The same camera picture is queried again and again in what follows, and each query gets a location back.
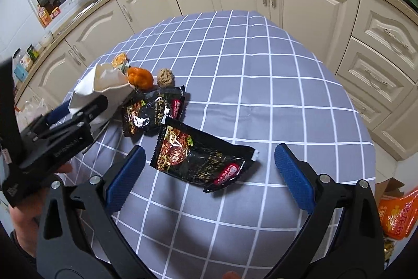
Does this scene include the cream kitchen cabinets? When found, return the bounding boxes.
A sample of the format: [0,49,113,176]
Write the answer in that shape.
[16,0,417,159]

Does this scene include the person's left hand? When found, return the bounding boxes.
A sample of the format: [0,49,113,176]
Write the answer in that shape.
[8,162,74,259]

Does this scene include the black snack packet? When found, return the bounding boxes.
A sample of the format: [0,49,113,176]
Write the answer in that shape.
[121,86,186,137]
[150,116,259,193]

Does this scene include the brown cardboard box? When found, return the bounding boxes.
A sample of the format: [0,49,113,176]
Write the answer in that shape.
[375,177,405,205]

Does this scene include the orange snack bag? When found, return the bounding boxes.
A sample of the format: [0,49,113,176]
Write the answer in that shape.
[378,188,417,240]

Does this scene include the orange crumpled wrapper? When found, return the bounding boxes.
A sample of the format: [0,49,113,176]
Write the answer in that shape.
[127,66,154,91]

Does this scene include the grey checked tablecloth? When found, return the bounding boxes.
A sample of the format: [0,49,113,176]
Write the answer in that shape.
[94,11,375,278]

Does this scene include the white bowl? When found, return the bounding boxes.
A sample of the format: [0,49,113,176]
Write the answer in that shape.
[39,31,54,49]

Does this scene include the beige crumpled ball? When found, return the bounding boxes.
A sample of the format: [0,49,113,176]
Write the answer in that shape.
[156,68,174,88]

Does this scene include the orange small wrapper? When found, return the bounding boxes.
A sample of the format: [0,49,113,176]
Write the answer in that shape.
[111,52,129,73]

